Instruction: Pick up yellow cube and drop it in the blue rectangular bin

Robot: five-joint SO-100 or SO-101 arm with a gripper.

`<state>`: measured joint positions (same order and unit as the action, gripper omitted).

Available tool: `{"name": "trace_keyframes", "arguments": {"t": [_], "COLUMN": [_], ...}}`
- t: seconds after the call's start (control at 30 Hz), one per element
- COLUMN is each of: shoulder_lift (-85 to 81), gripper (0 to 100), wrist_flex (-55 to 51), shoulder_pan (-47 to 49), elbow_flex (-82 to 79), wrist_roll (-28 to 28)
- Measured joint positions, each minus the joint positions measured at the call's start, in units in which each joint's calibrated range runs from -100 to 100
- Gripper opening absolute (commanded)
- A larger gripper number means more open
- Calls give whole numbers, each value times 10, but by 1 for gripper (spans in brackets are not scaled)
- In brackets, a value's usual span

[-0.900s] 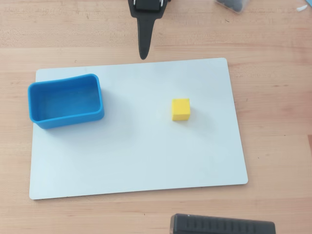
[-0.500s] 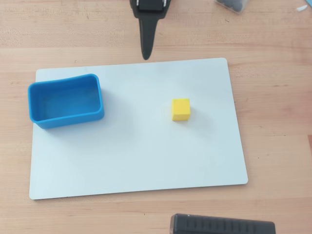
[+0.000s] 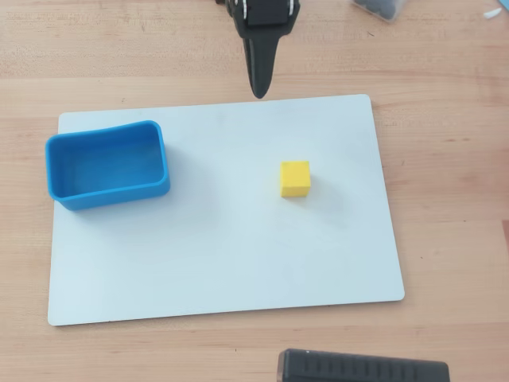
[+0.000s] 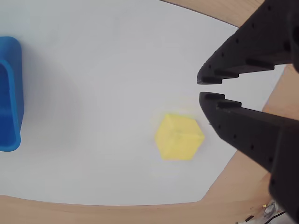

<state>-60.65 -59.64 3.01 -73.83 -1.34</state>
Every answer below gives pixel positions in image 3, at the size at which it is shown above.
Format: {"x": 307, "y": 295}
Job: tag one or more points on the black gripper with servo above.
{"x": 263, "y": 35}

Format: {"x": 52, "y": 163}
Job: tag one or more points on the yellow cube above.
{"x": 294, "y": 179}

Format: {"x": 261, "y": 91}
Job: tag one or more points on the white rectangular board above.
{"x": 222, "y": 246}

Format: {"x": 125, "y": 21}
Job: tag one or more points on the blue rectangular bin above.
{"x": 119, "y": 199}

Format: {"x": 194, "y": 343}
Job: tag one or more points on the clear container with black parts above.
{"x": 379, "y": 8}

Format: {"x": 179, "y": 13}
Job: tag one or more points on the small white scrap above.
{"x": 492, "y": 13}

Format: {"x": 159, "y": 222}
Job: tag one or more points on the black ribbed device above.
{"x": 358, "y": 368}

